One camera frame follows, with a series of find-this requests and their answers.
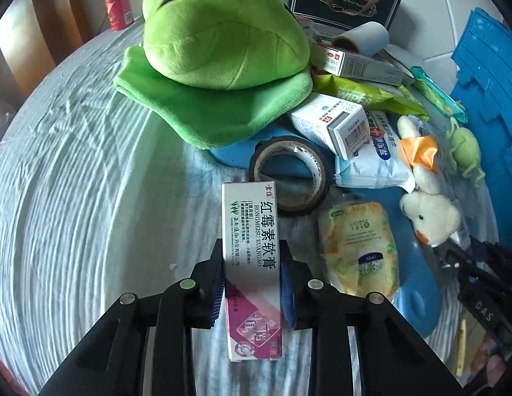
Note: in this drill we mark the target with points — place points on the person's right hand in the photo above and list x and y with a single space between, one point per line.
494 367

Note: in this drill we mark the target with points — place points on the blue plastic storage crate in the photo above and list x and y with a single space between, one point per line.
487 70

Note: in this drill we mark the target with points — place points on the white duck plush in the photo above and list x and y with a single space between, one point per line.
429 214

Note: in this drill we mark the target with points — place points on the wooden wall pillar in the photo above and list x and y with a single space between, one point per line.
41 29

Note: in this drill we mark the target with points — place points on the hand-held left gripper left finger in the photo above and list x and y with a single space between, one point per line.
216 293

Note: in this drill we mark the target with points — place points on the white paper roll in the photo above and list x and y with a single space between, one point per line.
363 38

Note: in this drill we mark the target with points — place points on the black tape roll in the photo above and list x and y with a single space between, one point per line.
264 152

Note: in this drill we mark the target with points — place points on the white blue medicine box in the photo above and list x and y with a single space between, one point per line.
322 119

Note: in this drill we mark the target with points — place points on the long red white box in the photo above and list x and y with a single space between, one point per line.
363 66

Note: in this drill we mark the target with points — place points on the green frog plush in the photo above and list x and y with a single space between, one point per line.
214 49

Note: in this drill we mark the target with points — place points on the green wipes packet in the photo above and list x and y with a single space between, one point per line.
437 93

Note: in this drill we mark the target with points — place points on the white pink ointment box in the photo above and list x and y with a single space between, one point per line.
247 231

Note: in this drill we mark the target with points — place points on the white salt bag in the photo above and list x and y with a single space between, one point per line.
375 167

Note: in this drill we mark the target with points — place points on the yellow-green wipes pack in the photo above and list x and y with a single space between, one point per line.
355 95

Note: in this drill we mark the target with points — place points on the blue plastic board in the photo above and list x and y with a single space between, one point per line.
421 288

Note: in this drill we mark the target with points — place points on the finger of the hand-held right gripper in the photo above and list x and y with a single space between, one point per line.
493 260
466 274

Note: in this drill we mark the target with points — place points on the yellow floral wipes pack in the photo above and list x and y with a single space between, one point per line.
359 247

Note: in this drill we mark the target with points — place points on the flat yellow packet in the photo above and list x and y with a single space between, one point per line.
462 346

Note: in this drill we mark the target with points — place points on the small green monster plush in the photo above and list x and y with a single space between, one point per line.
464 148

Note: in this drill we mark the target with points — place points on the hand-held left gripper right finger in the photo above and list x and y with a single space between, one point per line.
287 297

